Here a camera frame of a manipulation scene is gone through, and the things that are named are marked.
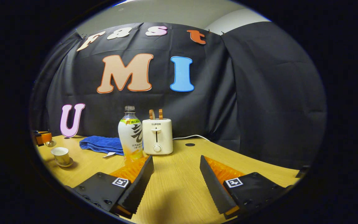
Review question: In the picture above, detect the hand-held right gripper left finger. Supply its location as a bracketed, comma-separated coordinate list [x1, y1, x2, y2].
[70, 156, 154, 219]

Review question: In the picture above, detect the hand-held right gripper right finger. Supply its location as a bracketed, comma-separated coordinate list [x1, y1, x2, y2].
[200, 155, 293, 220]

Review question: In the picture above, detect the yellow teacup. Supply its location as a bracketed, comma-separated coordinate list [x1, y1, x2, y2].
[51, 147, 71, 165]

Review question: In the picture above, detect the white labelled water bottle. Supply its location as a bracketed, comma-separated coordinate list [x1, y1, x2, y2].
[118, 106, 144, 162]

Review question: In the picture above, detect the yellow saucer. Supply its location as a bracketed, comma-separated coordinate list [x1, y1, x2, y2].
[54, 157, 74, 168]

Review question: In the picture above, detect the white toaster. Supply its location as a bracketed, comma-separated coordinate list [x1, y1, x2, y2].
[142, 119, 173, 155]

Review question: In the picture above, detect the blue towel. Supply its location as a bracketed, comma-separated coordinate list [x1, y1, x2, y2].
[79, 136, 125, 158]

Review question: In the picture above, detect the black backdrop cloth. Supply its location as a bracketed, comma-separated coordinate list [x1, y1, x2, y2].
[30, 22, 327, 170]

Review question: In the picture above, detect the white power cable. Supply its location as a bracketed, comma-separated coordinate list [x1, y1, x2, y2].
[172, 135, 210, 142]

